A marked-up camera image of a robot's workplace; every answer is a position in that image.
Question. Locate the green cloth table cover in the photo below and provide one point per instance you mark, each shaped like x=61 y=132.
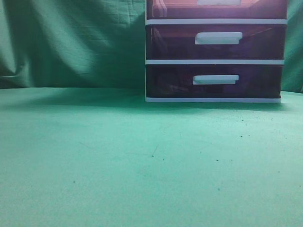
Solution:
x=101 y=157

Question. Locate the green cloth backdrop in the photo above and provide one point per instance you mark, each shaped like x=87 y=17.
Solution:
x=72 y=43

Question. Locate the tinted drawer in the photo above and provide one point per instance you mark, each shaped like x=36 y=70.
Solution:
x=199 y=9
x=215 y=42
x=176 y=81

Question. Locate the white drawer cabinet frame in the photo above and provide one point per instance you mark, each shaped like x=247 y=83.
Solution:
x=213 y=80

